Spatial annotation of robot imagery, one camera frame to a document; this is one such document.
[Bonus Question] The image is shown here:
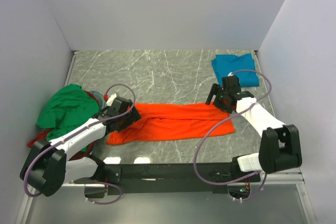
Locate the orange t-shirt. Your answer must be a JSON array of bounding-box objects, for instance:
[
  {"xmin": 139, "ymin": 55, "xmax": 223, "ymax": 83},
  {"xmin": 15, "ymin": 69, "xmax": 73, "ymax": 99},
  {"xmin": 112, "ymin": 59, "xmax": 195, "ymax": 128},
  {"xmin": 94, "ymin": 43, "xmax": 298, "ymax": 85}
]
[{"xmin": 106, "ymin": 103, "xmax": 230, "ymax": 145}]

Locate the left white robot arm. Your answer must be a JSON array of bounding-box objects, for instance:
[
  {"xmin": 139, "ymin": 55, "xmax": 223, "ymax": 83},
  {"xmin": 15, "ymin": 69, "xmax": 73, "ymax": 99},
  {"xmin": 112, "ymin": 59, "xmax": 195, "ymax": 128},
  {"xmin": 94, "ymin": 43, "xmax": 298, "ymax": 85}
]
[{"xmin": 19, "ymin": 97, "xmax": 141, "ymax": 197}]

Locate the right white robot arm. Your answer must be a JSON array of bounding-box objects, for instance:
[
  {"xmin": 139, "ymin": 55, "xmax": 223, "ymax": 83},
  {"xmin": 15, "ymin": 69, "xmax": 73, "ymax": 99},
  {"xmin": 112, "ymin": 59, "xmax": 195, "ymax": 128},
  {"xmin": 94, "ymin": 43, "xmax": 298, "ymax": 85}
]
[{"xmin": 205, "ymin": 76, "xmax": 302, "ymax": 182}]

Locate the folded blue t-shirt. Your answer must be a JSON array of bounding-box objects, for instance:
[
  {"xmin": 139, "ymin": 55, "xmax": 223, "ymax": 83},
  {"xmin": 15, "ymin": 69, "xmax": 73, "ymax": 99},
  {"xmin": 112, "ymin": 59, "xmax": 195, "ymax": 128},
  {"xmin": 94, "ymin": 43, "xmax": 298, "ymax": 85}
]
[{"xmin": 211, "ymin": 53, "xmax": 259, "ymax": 88}]

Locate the green t-shirt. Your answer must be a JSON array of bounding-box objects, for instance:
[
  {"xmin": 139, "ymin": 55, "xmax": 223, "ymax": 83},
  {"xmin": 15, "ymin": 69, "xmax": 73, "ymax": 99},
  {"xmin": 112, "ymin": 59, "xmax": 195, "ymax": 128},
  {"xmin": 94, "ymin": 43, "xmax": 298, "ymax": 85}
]
[{"xmin": 36, "ymin": 84, "xmax": 100, "ymax": 142}]

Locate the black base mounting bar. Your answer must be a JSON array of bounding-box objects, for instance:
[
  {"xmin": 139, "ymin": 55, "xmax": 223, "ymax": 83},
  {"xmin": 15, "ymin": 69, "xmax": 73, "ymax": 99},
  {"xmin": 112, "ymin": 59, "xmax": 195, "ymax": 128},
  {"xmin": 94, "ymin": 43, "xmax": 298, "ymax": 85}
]
[{"xmin": 96, "ymin": 163, "xmax": 251, "ymax": 194}]

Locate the dark red t-shirt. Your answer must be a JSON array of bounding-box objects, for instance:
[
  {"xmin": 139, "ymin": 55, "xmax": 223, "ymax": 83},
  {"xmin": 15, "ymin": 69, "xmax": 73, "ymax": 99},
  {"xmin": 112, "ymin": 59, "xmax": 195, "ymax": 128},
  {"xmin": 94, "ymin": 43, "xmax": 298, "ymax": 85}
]
[{"xmin": 27, "ymin": 90, "xmax": 102, "ymax": 161}]

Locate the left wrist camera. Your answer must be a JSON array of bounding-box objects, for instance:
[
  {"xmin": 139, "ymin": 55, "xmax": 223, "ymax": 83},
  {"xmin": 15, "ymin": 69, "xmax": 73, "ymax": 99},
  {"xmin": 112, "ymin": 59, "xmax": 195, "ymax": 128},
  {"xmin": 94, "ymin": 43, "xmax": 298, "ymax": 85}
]
[{"xmin": 103, "ymin": 93, "xmax": 117, "ymax": 106}]

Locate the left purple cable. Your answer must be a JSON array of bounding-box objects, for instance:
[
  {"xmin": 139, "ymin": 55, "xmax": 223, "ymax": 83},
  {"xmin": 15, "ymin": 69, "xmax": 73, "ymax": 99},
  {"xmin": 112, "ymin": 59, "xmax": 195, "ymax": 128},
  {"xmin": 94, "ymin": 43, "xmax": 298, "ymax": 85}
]
[{"xmin": 23, "ymin": 83, "xmax": 137, "ymax": 205}]

